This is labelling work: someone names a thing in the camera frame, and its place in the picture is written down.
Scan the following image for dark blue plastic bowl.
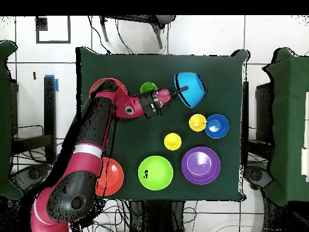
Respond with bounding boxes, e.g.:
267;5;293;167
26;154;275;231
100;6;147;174
204;114;230;140

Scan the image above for purple plastic bowl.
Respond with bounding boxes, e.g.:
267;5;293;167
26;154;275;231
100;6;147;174
180;146;221;185

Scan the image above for yellow smooth plastic cup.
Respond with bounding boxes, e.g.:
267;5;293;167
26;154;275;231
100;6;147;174
163;132;182;151

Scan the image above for green stepped plastic cup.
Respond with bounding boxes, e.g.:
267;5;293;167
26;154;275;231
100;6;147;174
139;82;158;95

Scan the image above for blue tape strip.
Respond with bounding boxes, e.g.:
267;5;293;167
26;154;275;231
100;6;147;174
45;74;60;93

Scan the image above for light green plastic bowl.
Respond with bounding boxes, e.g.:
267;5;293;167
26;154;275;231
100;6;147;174
138;155;174;191

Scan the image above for black metal stand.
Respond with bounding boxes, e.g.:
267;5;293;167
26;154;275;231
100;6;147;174
10;76;58;165
241;81;275;160

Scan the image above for black chair base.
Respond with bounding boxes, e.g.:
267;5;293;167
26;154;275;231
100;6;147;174
9;163;52;194
243;164;275;192

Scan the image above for light blue plastic bowl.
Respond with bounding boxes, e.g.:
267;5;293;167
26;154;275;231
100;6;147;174
173;72;207;109

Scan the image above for dark green tablecloth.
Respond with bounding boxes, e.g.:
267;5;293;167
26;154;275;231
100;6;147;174
76;46;250;202

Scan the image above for white panel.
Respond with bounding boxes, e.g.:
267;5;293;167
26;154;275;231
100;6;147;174
301;91;309;182

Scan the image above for black square frame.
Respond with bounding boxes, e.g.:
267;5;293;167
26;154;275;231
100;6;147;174
35;16;72;45

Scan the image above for yellow stepped plastic cup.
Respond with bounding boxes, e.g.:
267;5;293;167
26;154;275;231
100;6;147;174
188;114;208;132

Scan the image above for orange plastic bowl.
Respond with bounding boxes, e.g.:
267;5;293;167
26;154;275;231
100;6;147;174
88;77;129;98
95;156;125;197

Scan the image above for tangled black floor cables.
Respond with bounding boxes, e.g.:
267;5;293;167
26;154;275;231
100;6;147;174
11;138;132;232

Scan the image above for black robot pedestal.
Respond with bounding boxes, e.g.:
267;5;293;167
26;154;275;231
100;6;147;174
129;200;186;232

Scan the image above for grey metal-legged chair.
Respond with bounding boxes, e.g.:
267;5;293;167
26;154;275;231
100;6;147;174
99;15;177;50

